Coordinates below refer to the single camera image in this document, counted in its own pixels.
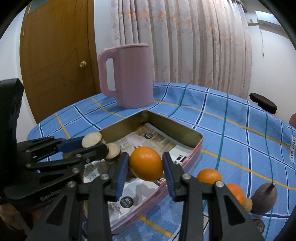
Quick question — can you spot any cut brown fruit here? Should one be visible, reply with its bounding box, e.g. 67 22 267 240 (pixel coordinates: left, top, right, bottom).
104 143 121 164
81 132 102 148

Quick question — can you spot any large orange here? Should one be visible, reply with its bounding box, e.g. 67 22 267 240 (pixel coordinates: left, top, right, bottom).
226 183 245 205

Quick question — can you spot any small orange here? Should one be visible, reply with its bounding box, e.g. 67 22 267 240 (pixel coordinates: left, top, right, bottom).
196 168 223 184

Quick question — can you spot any small tan round fruit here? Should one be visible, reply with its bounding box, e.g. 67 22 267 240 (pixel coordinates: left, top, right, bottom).
243 197 253 213

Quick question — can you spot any dark brown fruit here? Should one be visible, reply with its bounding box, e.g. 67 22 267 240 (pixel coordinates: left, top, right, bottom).
252 218 265 233

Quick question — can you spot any purple onion-shaped fruit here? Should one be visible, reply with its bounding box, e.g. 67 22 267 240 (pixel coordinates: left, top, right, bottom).
251 182 278 215

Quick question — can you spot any paper leaflet in tin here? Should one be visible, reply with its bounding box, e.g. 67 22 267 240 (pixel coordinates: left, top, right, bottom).
83 122 195 227

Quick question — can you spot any pink metal tin box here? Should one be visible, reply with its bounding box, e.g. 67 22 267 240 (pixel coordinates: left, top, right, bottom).
82 110 204 235

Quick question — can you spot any pink plastic pitcher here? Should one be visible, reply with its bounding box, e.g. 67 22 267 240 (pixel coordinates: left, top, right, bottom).
97 44 154 108

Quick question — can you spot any brass door knob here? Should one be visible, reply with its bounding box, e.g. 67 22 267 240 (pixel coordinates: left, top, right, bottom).
79 61 87 68

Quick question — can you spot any brown wooden door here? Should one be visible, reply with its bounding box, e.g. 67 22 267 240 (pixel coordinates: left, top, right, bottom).
20 0 100 123

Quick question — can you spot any dark round stool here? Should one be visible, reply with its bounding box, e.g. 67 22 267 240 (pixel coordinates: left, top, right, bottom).
249 92 278 114

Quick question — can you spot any brown wooden chair back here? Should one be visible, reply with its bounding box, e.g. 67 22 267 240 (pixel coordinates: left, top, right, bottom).
288 113 296 128

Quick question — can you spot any pink floral curtain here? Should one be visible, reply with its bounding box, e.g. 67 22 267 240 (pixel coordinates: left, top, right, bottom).
111 1 252 98

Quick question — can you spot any white air conditioner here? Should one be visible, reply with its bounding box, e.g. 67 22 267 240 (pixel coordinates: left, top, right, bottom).
246 11 288 38

